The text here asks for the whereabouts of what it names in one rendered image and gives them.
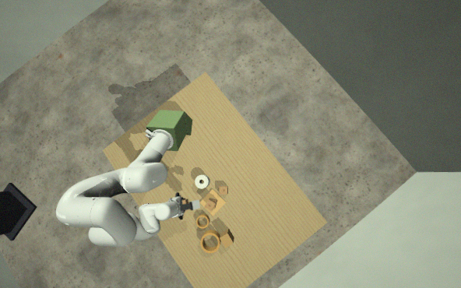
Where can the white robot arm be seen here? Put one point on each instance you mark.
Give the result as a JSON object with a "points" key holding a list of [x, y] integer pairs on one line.
{"points": [[77, 209]]}

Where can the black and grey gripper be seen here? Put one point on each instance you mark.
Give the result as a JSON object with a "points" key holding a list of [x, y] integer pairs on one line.
{"points": [[179, 199]]}

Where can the tan hollow ring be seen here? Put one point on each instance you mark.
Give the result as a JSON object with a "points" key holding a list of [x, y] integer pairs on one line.
{"points": [[201, 226]]}

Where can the tan wooden ring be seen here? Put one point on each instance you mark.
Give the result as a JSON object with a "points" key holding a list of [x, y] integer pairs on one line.
{"points": [[207, 248]]}

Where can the light tan square board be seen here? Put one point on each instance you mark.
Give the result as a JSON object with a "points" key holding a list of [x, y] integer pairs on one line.
{"points": [[219, 204]]}

